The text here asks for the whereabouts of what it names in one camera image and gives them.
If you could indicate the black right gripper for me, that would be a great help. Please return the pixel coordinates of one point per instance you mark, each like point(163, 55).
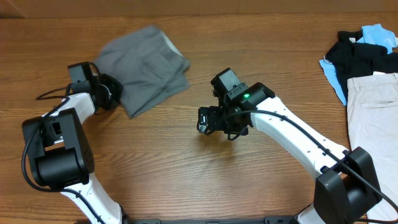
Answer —
point(212, 112)

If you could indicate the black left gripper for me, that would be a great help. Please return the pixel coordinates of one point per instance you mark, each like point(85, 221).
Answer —
point(115, 88)

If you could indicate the grey shorts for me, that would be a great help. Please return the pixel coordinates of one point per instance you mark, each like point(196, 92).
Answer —
point(149, 67)

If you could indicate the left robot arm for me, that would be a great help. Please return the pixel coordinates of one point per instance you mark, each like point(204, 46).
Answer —
point(57, 156)

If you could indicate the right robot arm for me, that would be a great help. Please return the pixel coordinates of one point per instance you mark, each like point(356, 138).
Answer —
point(346, 184)

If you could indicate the black shirt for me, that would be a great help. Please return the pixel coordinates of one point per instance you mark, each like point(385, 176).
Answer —
point(352, 59)

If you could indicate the beige shorts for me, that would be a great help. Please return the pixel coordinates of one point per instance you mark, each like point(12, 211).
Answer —
point(372, 124)

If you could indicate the light blue garment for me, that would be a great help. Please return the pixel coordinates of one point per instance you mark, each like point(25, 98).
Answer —
point(372, 34)

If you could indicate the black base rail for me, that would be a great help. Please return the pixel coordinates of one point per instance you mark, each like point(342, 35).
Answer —
point(266, 220)

